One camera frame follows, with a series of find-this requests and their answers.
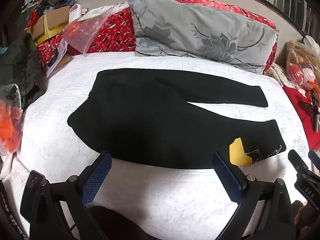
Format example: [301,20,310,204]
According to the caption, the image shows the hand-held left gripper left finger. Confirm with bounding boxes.
[20,151,113,240]

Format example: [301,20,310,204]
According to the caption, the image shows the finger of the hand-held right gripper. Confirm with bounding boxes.
[308,150,320,174]
[288,150,311,178]

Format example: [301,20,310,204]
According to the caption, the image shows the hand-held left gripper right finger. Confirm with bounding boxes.
[212,151,296,240]

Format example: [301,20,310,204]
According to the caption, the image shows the black pants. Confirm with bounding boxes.
[67,68,286,170]

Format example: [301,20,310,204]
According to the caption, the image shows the person's right hand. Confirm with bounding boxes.
[292,201,320,240]

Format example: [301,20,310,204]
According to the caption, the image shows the yellow tag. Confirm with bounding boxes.
[229,137,252,167]

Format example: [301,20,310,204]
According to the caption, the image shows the black tool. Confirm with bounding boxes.
[298,90,320,132]

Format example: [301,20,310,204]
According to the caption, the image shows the white bed cover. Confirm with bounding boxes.
[5,51,310,240]

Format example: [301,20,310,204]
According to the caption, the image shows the plastic bag of toys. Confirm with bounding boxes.
[285,35,320,94]

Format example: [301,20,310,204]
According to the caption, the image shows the orange plastic bag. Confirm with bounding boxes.
[0,84,25,157]

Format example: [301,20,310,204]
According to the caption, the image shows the dark green cloth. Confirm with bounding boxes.
[0,10,48,110]

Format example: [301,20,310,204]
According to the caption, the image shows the grey floral pillow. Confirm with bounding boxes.
[128,0,279,74]

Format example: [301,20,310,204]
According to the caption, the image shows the red floral quilt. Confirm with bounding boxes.
[37,0,278,73]

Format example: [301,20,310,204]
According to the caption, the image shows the clear plastic bag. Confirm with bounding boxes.
[62,12,111,55]

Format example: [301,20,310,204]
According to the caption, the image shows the yellow box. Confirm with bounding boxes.
[33,15,66,47]

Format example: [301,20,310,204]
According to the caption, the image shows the window grille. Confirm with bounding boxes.
[246,0,320,37]

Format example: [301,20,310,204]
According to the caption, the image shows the brown cardboard box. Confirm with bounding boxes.
[27,6,71,40]

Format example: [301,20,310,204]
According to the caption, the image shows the white plastic bottle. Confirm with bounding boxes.
[68,4,83,23]

